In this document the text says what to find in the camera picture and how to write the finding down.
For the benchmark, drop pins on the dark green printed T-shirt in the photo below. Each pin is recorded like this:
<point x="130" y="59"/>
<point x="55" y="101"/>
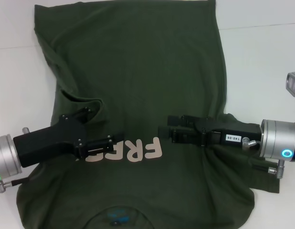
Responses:
<point x="138" y="71"/>

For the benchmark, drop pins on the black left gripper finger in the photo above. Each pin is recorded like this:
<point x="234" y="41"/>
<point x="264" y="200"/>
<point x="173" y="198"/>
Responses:
<point x="99" y="145"/>
<point x="83" y="115"/>

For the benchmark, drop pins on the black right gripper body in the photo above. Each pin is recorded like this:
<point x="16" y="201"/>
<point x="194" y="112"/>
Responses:
<point x="224" y="134"/>

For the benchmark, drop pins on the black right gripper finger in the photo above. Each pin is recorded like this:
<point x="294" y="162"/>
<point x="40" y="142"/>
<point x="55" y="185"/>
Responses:
<point x="164" y="132"/>
<point x="173" y="121"/>

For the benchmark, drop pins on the silver elbow plug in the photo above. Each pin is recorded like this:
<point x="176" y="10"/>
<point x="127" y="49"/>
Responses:
<point x="244" y="140"/>
<point x="25" y="131"/>

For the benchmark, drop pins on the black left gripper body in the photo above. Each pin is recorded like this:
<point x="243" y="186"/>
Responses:
<point x="49" y="140"/>

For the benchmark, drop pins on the silver and cream left robot arm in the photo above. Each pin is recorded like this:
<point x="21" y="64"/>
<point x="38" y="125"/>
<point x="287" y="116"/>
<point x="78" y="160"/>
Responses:
<point x="6" y="155"/>

